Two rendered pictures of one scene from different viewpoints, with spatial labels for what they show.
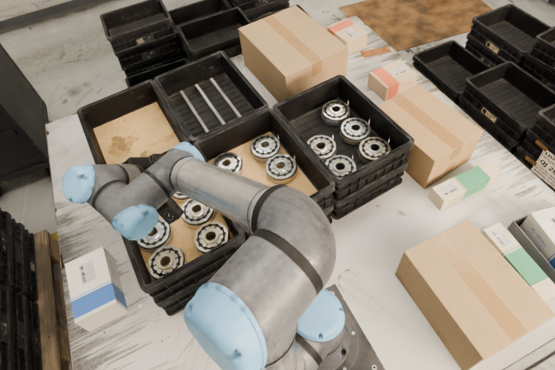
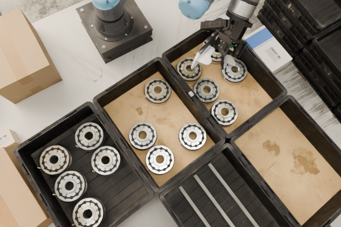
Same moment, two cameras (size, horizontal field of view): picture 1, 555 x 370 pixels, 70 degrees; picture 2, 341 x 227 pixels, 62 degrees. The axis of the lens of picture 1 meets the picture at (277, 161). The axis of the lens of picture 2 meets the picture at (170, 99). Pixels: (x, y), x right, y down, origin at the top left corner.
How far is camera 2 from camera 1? 99 cm
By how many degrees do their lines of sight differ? 56
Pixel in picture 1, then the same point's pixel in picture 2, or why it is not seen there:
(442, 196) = (8, 134)
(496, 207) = not seen: outside the picture
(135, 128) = (301, 186)
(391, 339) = (72, 42)
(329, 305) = not seen: outside the picture
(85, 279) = (272, 49)
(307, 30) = not seen: outside the picture
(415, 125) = (7, 191)
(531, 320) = not seen: outside the picture
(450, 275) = (22, 50)
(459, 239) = (7, 74)
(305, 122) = (123, 201)
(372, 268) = (77, 83)
